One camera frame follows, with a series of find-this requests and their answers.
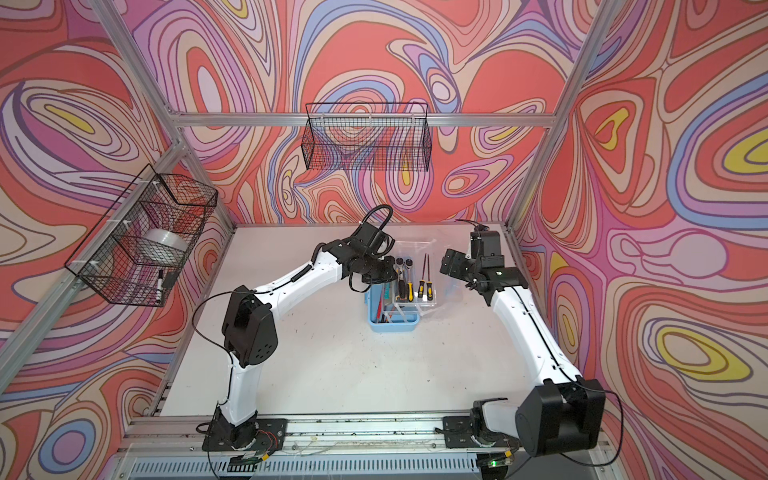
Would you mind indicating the black marker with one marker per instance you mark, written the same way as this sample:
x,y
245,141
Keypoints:
x,y
159,287

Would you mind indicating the silver tape roll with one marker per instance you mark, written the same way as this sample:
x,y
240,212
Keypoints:
x,y
166,238

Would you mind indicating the red hex key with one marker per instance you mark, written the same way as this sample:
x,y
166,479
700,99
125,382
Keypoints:
x,y
378,305

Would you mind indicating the wire basket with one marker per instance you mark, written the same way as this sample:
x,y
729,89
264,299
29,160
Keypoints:
x,y
368,136
122,268

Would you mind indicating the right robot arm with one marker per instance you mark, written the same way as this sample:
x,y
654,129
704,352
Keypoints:
x,y
563,411

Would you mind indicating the blue plastic tool box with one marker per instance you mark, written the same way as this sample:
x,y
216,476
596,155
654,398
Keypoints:
x,y
402,317

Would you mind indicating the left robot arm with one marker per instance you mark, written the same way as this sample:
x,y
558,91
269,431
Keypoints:
x,y
250,322

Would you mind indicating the back wire basket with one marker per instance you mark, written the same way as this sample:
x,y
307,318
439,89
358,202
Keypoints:
x,y
368,136

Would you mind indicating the left wire basket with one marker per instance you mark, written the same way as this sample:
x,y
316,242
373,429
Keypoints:
x,y
122,268

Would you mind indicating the aluminium front rail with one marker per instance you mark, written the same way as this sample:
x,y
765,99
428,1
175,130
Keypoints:
x,y
344,446

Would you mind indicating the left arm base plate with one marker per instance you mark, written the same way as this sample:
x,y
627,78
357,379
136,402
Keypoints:
x,y
265,435

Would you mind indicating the orange black screwdriver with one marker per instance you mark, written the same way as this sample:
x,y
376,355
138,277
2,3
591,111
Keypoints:
x,y
423,280

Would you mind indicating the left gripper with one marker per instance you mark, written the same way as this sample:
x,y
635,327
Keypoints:
x,y
390,272

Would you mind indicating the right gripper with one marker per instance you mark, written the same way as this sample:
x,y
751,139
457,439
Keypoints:
x,y
458,259

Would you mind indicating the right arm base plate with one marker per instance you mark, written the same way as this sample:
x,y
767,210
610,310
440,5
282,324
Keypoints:
x,y
463,431

